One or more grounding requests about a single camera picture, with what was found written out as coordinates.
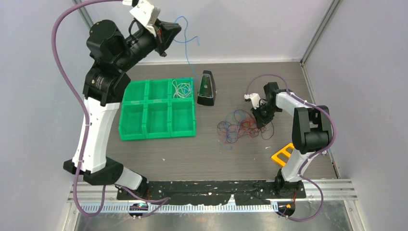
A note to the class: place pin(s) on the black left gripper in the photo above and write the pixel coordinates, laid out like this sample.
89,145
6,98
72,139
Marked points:
163,31

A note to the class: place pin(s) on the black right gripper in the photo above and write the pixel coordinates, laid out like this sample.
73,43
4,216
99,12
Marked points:
261,121

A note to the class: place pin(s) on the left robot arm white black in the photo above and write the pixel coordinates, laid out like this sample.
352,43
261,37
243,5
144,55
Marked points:
104,88

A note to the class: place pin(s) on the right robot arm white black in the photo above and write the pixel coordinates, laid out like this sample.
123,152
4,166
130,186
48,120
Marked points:
311,131

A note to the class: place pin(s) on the yellow triangle block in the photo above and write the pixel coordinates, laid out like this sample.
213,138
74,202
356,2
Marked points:
282,156

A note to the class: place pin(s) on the green bin back right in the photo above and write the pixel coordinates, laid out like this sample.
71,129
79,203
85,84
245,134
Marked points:
182,88

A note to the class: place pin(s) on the black metronome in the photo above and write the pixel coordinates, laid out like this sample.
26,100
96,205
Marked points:
207,91

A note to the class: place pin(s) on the green bin back left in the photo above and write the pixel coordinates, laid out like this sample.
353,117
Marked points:
136,91

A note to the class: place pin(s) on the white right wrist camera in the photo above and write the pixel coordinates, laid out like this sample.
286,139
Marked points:
254,98

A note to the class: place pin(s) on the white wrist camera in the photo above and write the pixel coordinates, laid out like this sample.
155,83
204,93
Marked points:
143,11
254,98

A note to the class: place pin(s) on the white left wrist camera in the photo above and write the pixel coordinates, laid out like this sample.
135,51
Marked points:
143,11

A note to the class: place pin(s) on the aluminium corner post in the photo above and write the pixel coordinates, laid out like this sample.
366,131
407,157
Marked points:
85,15

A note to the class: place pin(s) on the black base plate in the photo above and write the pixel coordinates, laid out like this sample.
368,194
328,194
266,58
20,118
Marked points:
210,191

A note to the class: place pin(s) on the aluminium rail front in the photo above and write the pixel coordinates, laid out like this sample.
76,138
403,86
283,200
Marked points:
320,191

